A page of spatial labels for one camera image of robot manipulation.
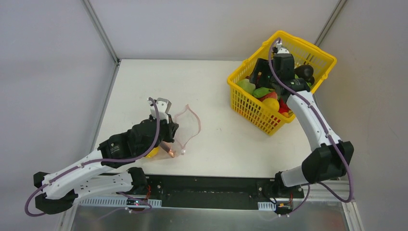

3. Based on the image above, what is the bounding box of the clear zip top bag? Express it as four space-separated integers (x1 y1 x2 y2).
147 104 202 160

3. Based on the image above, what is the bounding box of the yellow toy lemon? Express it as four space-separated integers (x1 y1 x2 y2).
145 147 160 158
262 98 280 111

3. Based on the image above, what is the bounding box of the toy steak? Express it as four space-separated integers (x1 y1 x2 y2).
159 141 175 158

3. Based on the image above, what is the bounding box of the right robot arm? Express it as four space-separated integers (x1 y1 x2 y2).
250 53 354 197

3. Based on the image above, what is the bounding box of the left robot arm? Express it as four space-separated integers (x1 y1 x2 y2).
33 118 179 215

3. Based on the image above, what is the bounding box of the small green toy vegetable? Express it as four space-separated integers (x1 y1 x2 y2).
252 87 270 99

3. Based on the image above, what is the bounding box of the pale green toy cabbage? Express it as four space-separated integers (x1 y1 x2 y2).
236 78 256 95

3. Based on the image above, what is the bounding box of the toy watermelon slice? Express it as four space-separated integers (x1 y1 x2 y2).
259 91 278 102

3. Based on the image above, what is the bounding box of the red toy tomato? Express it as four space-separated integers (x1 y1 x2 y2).
278 99 290 114

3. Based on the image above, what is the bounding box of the toy eggplant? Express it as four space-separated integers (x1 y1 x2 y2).
294 64 315 86

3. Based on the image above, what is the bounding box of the yellow plastic basket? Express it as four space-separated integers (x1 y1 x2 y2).
227 30 337 136

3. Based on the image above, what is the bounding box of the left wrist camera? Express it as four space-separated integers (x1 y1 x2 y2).
148 98 172 123

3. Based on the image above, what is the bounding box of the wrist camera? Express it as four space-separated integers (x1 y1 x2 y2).
272 40 290 54
148 98 172 123

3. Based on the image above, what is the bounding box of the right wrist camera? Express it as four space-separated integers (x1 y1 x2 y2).
272 40 290 54

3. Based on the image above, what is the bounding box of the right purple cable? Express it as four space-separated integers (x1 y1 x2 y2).
268 38 356 204

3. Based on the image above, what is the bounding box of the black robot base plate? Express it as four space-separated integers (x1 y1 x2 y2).
116 167 305 211

